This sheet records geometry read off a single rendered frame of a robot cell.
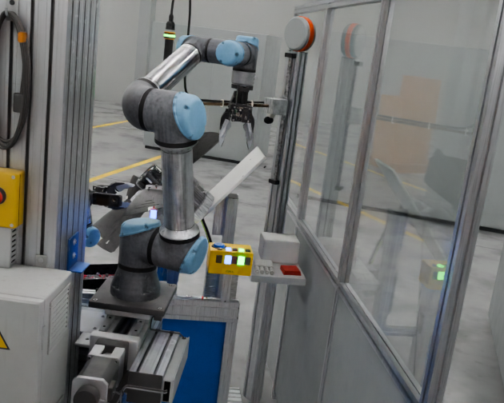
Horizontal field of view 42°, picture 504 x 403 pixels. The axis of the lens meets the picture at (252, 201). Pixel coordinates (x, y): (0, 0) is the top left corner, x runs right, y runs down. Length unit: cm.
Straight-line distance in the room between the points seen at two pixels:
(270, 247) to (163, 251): 113
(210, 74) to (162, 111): 828
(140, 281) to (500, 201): 648
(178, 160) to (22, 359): 63
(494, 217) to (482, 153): 659
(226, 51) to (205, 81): 800
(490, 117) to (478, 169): 12
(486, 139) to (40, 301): 103
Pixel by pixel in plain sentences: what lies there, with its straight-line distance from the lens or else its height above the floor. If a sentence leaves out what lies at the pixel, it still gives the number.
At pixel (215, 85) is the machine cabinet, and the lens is 995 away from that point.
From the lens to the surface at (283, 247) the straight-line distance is 295.
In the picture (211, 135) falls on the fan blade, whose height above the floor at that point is 143.
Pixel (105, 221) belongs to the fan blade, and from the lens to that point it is 283.
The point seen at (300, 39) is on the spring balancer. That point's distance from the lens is 306.
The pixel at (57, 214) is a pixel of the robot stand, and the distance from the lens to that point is 162.
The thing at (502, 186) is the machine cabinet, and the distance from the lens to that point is 804.
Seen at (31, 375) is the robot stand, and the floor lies 106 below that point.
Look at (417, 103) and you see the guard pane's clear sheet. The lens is 193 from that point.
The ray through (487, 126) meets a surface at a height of 170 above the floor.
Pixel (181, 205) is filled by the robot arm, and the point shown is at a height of 136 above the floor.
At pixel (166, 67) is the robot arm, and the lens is 191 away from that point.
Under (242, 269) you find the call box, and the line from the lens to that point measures 241.
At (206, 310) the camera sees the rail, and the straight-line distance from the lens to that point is 249.
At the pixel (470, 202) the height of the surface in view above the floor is 153.
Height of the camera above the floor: 182
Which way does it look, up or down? 14 degrees down
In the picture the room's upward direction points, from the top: 7 degrees clockwise
